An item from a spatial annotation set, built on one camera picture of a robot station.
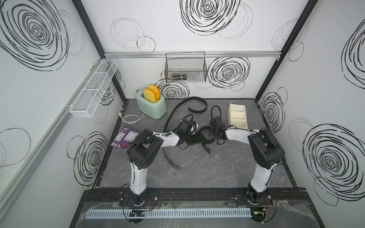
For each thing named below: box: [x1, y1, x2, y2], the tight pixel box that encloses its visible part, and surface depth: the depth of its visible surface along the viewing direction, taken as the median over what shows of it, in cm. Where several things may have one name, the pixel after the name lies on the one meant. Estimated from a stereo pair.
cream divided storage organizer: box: [228, 103, 249, 130], surface depth 109 cm
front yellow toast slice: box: [143, 88, 157, 104], surface depth 97 cm
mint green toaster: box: [135, 89, 167, 119], surface depth 104 cm
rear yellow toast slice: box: [147, 84, 161, 100], surface depth 98 cm
